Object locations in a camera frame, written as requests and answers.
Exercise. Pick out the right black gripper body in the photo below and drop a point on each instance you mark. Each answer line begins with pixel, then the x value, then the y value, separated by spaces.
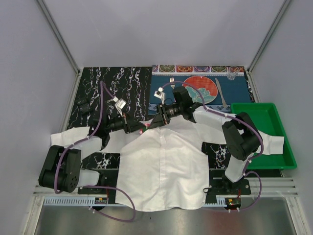
pixel 167 119

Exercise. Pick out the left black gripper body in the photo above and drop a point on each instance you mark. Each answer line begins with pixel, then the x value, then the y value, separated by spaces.
pixel 126 122

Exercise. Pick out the pink flower brooch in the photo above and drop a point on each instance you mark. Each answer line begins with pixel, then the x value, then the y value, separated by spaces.
pixel 145 128

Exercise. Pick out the black display frame box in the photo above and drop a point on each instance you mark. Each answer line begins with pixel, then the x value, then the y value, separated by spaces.
pixel 84 106

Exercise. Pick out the white button-up shirt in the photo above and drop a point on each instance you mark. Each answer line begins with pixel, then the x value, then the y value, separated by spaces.
pixel 164 167

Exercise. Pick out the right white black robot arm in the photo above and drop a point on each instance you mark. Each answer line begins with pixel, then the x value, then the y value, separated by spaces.
pixel 241 136

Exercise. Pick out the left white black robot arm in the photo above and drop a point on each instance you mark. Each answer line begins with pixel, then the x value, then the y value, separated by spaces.
pixel 61 169

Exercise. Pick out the silver fork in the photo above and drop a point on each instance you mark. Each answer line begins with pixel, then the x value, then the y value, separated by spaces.
pixel 172 82

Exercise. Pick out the red floral plate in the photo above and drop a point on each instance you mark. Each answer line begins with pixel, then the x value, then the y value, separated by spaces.
pixel 204 85

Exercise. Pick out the silver table knife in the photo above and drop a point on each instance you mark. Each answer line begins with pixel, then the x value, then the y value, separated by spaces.
pixel 221 93

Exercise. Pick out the clear drinking glass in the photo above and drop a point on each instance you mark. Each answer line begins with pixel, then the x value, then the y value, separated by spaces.
pixel 232 72

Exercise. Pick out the green plastic tray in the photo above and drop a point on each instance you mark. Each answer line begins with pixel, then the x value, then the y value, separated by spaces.
pixel 277 152

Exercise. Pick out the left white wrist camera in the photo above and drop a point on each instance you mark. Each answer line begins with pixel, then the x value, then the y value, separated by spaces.
pixel 119 105

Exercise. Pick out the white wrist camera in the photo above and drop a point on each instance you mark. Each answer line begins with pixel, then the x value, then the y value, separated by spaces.
pixel 160 94
pixel 119 105

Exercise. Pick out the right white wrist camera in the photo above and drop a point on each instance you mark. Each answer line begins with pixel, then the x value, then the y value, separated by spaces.
pixel 160 94

